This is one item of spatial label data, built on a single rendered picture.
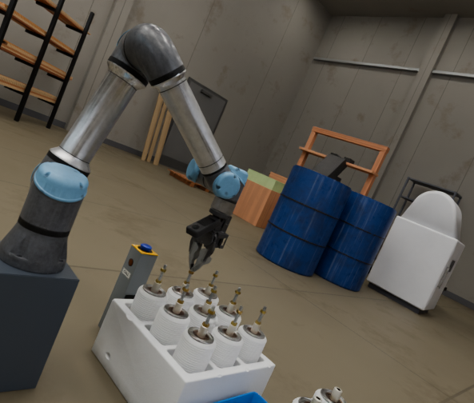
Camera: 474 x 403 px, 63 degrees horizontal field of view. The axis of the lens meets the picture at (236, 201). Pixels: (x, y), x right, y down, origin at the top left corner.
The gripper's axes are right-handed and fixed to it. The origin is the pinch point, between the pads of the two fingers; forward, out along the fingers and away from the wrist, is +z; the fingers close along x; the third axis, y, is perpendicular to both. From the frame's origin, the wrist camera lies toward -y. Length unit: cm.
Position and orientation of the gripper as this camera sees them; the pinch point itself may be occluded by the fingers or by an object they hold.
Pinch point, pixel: (192, 266)
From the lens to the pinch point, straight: 128.7
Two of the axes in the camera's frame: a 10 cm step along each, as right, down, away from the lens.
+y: 5.2, 1.5, 8.4
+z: -4.0, 9.1, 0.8
